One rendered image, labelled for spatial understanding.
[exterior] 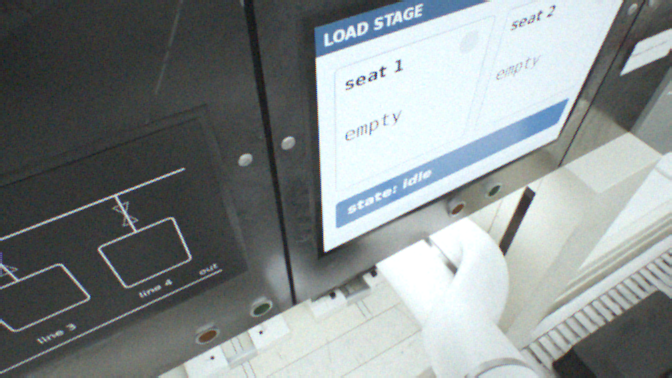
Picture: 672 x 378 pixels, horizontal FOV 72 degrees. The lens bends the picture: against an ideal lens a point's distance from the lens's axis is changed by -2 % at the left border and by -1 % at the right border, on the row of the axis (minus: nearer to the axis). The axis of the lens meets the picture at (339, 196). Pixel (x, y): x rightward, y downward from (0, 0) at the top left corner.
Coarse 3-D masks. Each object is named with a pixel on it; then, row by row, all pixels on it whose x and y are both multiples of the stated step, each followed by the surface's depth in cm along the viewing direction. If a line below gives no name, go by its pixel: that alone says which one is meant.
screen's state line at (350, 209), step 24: (528, 120) 43; (552, 120) 46; (480, 144) 42; (504, 144) 44; (432, 168) 40; (456, 168) 42; (384, 192) 39; (408, 192) 41; (336, 216) 37; (360, 216) 39
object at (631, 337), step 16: (640, 304) 104; (656, 304) 104; (624, 320) 101; (640, 320) 101; (656, 320) 101; (592, 336) 99; (608, 336) 99; (624, 336) 99; (640, 336) 99; (656, 336) 99; (576, 352) 97; (592, 352) 97; (608, 352) 97; (624, 352) 96; (640, 352) 96; (656, 352) 96; (560, 368) 103; (576, 368) 98; (592, 368) 94; (608, 368) 94; (624, 368) 94; (640, 368) 94; (656, 368) 94
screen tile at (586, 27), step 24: (552, 0) 33; (576, 0) 34; (528, 24) 33; (552, 24) 35; (576, 24) 37; (600, 24) 38; (504, 48) 34; (528, 48) 35; (576, 48) 39; (552, 72) 40; (576, 72) 42; (504, 96) 38; (528, 96) 40; (480, 120) 39
